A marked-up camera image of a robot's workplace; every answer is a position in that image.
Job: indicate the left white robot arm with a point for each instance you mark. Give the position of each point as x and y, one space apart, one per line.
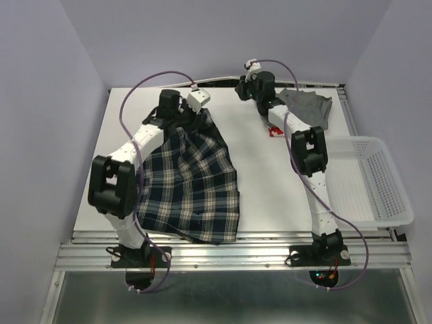
113 190

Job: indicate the navy plaid skirt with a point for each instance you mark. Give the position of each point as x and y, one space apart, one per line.
190 185

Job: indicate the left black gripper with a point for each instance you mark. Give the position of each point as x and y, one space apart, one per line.
195 121

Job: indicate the grey skirt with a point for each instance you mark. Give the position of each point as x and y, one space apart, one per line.
310 107

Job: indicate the white plastic basket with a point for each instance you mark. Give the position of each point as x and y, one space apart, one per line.
363 183

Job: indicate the aluminium frame rail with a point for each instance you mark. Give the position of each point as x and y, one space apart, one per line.
251 251

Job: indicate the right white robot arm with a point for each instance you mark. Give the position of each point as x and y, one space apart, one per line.
308 156

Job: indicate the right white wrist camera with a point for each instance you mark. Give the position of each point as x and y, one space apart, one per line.
252 67

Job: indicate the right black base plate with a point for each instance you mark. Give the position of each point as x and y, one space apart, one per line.
308 256

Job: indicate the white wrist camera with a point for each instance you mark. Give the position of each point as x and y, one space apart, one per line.
197 99
252 67

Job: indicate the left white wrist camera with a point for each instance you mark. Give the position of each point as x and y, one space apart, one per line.
197 99

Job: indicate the red poppy floral skirt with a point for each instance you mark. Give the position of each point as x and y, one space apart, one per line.
275 132

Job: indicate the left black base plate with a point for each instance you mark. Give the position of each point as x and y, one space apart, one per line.
147 257

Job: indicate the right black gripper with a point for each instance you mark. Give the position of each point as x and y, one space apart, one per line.
240 86

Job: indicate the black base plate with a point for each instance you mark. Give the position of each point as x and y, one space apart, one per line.
147 257
308 256

